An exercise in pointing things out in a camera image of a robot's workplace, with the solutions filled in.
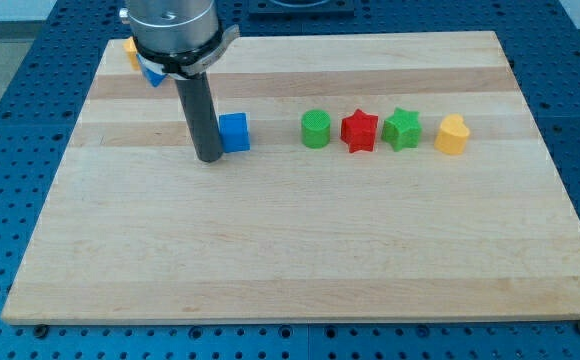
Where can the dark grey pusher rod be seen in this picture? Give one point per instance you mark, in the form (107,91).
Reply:
(200,116)

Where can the blue cube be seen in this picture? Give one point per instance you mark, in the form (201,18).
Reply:
(234,132)

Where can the yellow block behind arm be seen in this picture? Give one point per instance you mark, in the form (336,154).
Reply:
(131,53)

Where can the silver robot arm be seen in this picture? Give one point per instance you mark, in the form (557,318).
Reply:
(182,39)

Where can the blue block behind arm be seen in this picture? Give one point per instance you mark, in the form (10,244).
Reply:
(154,78)

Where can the green cylinder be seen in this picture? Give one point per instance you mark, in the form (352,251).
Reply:
(315,128)

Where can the red star block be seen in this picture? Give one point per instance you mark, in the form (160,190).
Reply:
(358,131)

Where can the wooden board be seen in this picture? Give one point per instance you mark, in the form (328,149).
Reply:
(136,230)

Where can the green star block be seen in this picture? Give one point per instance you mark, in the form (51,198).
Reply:
(402,129)

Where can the yellow heart block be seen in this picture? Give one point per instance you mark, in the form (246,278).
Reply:
(453,135)

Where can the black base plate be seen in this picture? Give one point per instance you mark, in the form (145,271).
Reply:
(300,7)

